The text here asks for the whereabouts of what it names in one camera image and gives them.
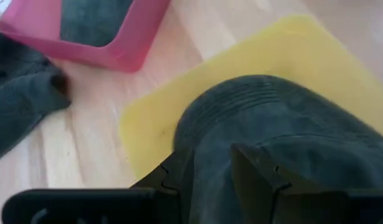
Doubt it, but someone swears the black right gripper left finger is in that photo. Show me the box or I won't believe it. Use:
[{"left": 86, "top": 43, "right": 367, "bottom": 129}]
[{"left": 1, "top": 148, "right": 192, "bottom": 224}]

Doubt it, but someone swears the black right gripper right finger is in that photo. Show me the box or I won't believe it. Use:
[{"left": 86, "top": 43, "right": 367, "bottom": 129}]
[{"left": 230, "top": 144, "right": 383, "bottom": 224}]

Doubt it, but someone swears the dark green baseball cap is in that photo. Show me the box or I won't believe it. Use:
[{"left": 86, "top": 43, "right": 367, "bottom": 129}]
[
  {"left": 172, "top": 74, "right": 383, "bottom": 224},
  {"left": 0, "top": 20, "right": 72, "bottom": 164},
  {"left": 59, "top": 0, "right": 135, "bottom": 48}
]

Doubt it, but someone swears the yellow translucent plastic bin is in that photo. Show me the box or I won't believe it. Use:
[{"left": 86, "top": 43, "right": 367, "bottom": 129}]
[{"left": 118, "top": 14, "right": 383, "bottom": 181}]

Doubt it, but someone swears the red plastic bin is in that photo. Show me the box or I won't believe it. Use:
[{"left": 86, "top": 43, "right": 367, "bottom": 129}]
[{"left": 0, "top": 0, "right": 172, "bottom": 74}]

